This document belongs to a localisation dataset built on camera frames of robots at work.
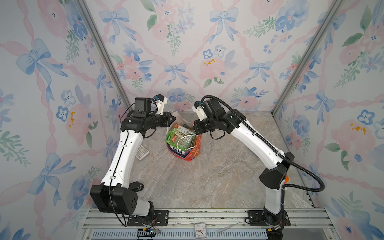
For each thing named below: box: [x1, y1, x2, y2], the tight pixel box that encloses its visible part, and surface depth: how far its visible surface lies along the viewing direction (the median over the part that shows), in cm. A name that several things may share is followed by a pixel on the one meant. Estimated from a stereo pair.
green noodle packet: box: [165, 124, 196, 151], surface depth 76 cm
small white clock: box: [194, 222, 207, 239], surface depth 70 cm
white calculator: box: [135, 144, 150, 161], surface depth 98 cm
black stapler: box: [128, 181, 144, 192], surface depth 82 cm
